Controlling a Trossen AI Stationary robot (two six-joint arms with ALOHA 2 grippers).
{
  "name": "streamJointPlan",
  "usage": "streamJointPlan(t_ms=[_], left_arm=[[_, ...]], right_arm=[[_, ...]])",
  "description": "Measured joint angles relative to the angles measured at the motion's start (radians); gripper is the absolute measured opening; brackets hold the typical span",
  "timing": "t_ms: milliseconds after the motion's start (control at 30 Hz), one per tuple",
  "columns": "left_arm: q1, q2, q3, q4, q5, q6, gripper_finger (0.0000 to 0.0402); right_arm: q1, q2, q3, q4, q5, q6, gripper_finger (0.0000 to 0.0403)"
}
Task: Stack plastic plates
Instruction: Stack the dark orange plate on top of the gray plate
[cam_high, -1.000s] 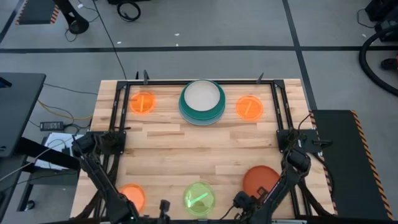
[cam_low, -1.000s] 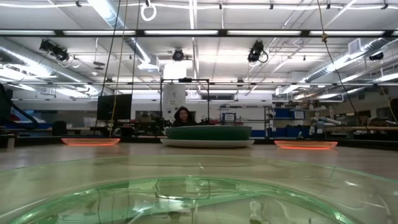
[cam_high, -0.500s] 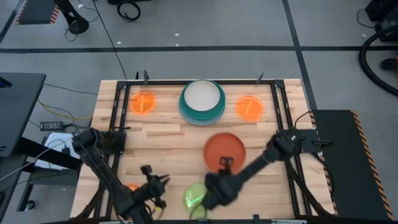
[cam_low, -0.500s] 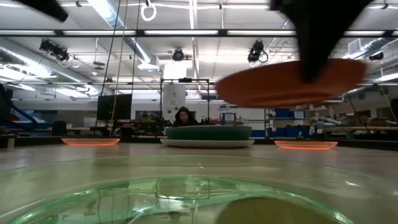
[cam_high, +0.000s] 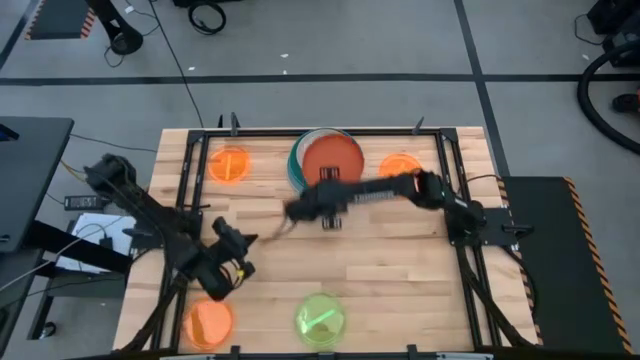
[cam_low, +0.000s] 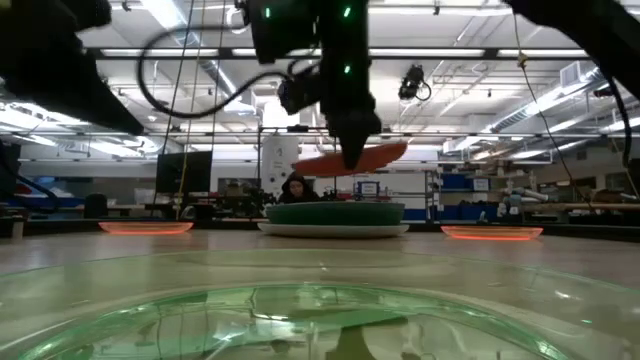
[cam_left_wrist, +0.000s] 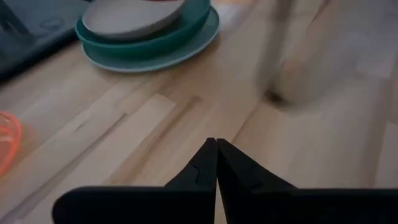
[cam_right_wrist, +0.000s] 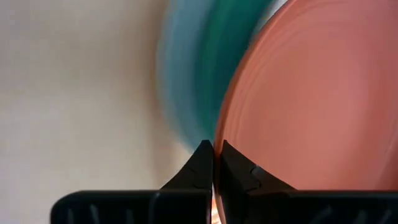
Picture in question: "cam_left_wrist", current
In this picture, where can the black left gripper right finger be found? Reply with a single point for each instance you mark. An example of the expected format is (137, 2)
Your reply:
(264, 202)

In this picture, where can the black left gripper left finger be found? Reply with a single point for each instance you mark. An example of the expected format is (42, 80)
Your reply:
(174, 205)

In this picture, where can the white plastic plate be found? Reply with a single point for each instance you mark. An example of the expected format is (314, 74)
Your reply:
(130, 18)

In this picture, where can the clear orange plastic plate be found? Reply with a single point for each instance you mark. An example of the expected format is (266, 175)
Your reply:
(9, 140)

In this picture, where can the light blue plastic plate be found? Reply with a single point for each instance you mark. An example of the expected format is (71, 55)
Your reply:
(174, 60)

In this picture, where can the dark green plastic plate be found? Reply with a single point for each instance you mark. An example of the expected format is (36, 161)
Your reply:
(149, 48)

